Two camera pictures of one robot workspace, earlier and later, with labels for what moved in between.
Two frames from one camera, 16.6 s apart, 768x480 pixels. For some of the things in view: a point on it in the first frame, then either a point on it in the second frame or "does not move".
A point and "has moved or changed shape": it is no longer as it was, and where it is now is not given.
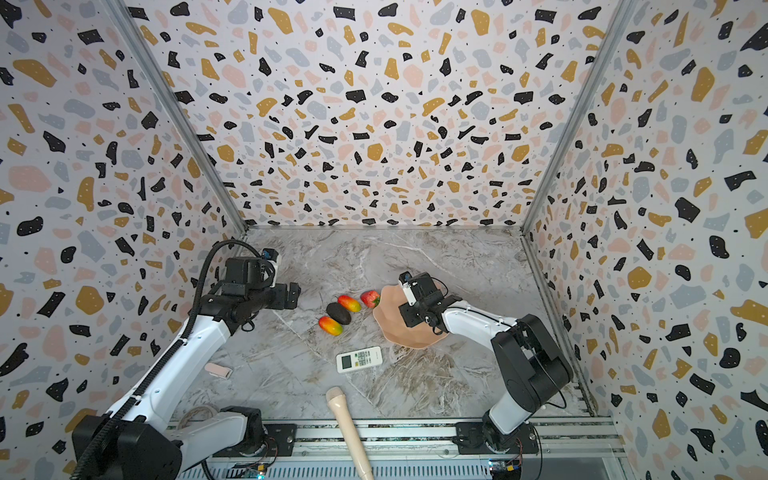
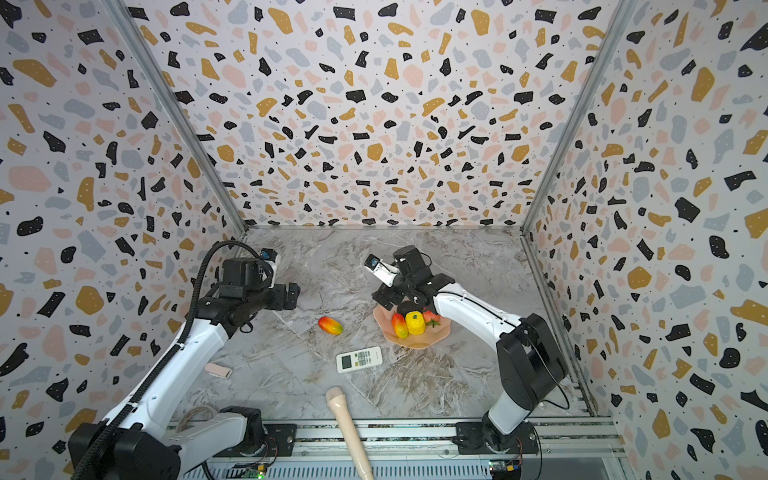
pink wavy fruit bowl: (388, 319) does not move
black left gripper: (279, 300) does not move
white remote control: (359, 359) does not move
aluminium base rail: (579, 448) does not move
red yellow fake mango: (349, 303) -> (400, 326)
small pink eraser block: (218, 370) does not move
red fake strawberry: (370, 298) has moved or changed shape
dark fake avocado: (339, 313) has moved or changed shape
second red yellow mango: (330, 325) does not move
